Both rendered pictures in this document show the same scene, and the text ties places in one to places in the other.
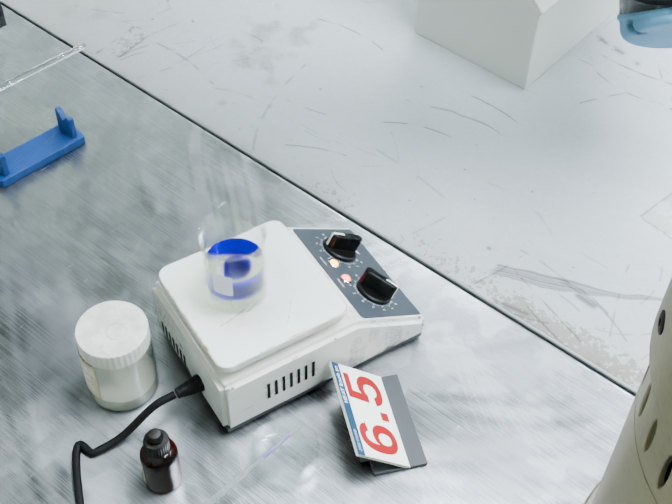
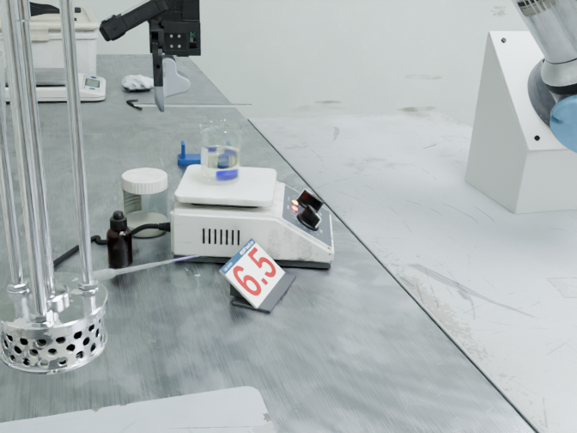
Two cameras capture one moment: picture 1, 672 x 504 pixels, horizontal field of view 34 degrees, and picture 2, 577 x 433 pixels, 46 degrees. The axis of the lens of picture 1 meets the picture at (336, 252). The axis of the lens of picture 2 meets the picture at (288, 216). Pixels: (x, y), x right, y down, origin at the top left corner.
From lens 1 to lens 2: 59 cm
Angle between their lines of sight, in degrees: 37
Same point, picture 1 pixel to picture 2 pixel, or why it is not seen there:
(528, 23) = (520, 159)
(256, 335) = (208, 192)
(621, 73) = not seen: outside the picture
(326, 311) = (257, 197)
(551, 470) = (349, 347)
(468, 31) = (490, 173)
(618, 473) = not seen: outside the picture
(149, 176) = not seen: hidden behind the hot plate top
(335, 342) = (256, 222)
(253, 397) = (191, 234)
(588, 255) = (487, 279)
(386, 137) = (401, 204)
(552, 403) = (385, 323)
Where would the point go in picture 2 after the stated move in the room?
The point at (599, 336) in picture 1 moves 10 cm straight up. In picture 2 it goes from (455, 310) to (469, 229)
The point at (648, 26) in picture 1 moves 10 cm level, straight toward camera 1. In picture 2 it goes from (560, 110) to (507, 119)
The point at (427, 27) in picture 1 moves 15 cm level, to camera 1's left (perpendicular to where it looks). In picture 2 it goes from (470, 174) to (391, 156)
